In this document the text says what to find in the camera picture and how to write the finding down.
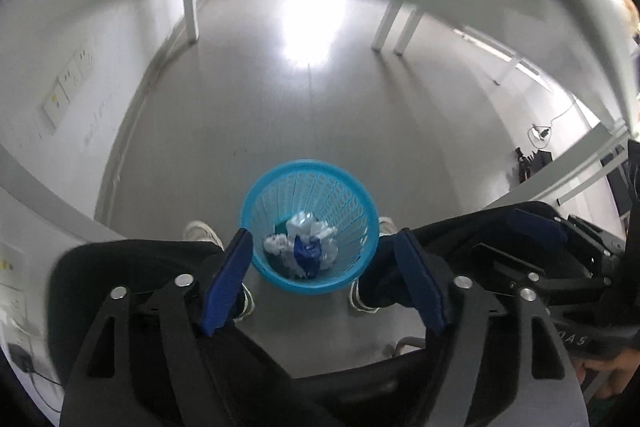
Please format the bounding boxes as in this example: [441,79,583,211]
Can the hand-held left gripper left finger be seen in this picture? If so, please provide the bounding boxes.
[60,228,254,427]

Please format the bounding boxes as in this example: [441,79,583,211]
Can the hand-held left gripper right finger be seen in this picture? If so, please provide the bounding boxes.
[394,229,592,427]

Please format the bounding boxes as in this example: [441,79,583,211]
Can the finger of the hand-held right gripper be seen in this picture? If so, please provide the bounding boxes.
[470,243,608,295]
[505,208,627,259]

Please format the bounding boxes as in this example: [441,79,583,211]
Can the blue wrapper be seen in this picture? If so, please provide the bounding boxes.
[291,234,324,279]

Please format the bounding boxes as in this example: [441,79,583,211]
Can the white paper ball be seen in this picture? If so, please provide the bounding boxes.
[285,211,341,274]

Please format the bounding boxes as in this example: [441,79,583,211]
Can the blue plastic waste basket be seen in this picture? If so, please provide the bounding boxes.
[240,159,381,296]

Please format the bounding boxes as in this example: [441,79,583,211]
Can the person's right forearm green sleeve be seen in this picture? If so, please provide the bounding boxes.
[587,384,640,427]

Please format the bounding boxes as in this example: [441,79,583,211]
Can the person's right hand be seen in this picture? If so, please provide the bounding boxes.
[575,342,640,395]

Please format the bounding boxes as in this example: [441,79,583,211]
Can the person's left white shoe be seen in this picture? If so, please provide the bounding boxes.
[182,220,257,322]

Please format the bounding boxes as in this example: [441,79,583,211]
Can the small white paper scrap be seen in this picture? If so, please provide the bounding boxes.
[263,233,293,266]

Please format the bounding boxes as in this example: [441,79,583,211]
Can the black equipment on floor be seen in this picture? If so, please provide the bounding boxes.
[515,147,554,182]

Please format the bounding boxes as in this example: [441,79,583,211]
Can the person's left leg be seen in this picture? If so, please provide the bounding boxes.
[47,239,301,427]

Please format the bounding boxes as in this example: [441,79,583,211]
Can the white metal desk frame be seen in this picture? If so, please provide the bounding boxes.
[480,119,632,220]

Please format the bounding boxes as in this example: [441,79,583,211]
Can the white wall socket plate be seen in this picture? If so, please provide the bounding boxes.
[57,68,83,95]
[72,49,96,72]
[42,89,71,128]

